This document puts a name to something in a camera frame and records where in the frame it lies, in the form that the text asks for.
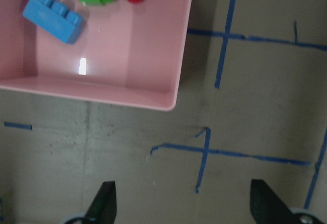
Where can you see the pink plastic box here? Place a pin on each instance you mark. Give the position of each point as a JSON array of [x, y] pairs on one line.
[[127, 54]]

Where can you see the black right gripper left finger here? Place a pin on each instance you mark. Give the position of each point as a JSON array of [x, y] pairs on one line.
[[103, 208]]

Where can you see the blue three-stud block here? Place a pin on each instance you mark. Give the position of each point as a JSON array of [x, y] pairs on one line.
[[55, 18]]

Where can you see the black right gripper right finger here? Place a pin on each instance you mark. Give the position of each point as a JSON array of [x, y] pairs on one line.
[[267, 208]]

